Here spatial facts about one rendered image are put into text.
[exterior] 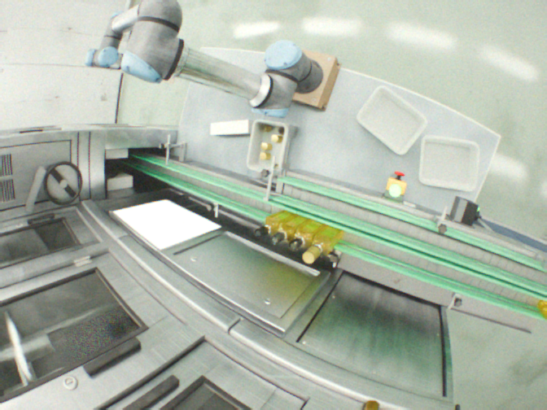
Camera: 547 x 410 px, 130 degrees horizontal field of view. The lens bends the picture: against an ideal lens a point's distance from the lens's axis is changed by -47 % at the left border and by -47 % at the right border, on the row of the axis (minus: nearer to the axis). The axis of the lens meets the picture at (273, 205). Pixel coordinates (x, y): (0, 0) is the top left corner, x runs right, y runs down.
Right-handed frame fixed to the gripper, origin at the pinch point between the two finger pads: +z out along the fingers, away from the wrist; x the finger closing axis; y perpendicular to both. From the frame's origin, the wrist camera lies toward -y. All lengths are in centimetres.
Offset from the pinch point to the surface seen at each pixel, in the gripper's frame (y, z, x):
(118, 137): 17.7, -6.4, 38.2
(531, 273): -173, 24, 17
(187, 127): 10.1, 35.1, 30.0
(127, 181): 25, 6, 68
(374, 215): -104, 23, 27
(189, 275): -69, -21, 55
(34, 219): 5, -57, 70
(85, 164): 15, -26, 51
